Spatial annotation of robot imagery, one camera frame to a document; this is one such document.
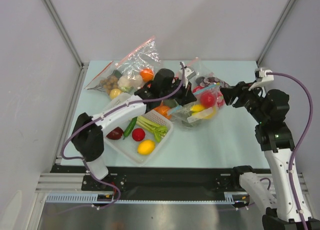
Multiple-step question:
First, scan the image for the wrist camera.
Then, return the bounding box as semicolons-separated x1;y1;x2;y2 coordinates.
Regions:
249;68;274;91
177;62;197;84

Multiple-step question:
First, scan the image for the white fake cauliflower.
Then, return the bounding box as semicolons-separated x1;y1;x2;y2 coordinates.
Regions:
117;75;144;88

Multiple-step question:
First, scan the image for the blue zip clear bag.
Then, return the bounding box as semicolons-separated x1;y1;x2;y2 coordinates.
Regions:
167;83;225;128

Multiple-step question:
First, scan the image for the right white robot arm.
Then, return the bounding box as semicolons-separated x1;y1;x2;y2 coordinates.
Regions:
220;82;320;229

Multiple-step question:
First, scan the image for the white slotted cable duct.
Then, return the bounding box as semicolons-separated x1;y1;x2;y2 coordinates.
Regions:
46;192;249;204

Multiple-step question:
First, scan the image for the dark red fake apple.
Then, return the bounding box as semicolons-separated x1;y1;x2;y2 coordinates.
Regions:
106;127;124;140

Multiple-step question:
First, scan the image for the yellow fake egg fruit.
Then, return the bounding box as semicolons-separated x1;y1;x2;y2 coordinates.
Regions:
109;88;123;99

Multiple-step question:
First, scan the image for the red zip bag with oranges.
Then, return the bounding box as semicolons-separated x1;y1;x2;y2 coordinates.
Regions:
134;68;192;113

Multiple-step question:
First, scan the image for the white plastic basket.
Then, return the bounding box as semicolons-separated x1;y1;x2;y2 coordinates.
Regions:
102;93;175;167

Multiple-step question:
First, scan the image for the orange fake tangerine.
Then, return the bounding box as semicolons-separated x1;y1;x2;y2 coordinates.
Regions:
154;105;172;120

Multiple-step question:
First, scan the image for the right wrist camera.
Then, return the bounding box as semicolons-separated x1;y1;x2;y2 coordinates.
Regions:
249;68;274;91

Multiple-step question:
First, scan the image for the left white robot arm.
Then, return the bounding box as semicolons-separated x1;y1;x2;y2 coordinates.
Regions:
71;66;196;190

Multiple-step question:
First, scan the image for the red fake tomato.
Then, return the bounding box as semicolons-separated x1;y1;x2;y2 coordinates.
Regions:
131;128;146;142

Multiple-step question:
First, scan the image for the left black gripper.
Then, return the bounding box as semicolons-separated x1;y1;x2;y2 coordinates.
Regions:
160;78;197;107

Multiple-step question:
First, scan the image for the yellow fake lemon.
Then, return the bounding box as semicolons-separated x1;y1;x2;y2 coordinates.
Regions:
137;140;156;155

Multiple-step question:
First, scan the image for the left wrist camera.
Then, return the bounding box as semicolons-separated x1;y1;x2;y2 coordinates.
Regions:
177;62;197;84

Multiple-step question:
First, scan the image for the green fake chili pepper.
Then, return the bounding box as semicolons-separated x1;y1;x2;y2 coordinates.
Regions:
123;117;138;139

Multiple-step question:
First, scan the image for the large crinkled red zip bag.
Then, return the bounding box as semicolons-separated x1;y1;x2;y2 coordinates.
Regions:
115;36;163;92

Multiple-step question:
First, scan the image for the orange fake orange in bag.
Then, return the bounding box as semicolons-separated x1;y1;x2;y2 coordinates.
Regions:
139;68;154;82

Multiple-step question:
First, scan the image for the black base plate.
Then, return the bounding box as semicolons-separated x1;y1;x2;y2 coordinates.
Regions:
49;166;272;202

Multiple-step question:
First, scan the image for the red spotted fake strawberry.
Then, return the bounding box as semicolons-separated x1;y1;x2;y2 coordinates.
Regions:
192;86;204;95

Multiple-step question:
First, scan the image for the small bag with brown grapes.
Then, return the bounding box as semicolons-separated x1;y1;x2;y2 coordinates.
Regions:
85;61;123;95

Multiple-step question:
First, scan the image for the red zip bag with strawberries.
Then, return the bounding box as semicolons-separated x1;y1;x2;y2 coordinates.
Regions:
186;58;229;102

